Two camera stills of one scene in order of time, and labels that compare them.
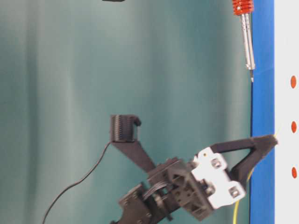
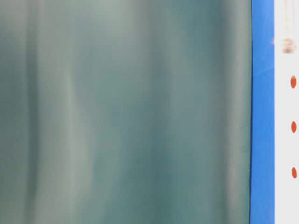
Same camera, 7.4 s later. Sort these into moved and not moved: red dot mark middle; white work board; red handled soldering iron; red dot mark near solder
Moved: red handled soldering iron
Not moved: red dot mark middle; white work board; red dot mark near solder
